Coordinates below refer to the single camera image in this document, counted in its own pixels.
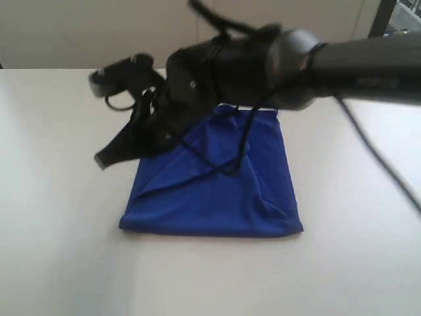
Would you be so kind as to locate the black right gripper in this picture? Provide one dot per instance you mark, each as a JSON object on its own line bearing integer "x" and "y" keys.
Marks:
{"x": 167, "y": 107}

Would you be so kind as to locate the blue microfiber cloth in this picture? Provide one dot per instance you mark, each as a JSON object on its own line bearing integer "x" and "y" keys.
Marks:
{"x": 180, "y": 193}

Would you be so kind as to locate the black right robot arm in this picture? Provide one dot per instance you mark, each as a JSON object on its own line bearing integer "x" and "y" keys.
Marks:
{"x": 268, "y": 68}

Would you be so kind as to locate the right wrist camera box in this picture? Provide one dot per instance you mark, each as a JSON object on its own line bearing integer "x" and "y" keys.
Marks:
{"x": 135, "y": 72}

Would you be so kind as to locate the black window frame post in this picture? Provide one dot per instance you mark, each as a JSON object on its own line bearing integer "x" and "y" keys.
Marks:
{"x": 382, "y": 17}

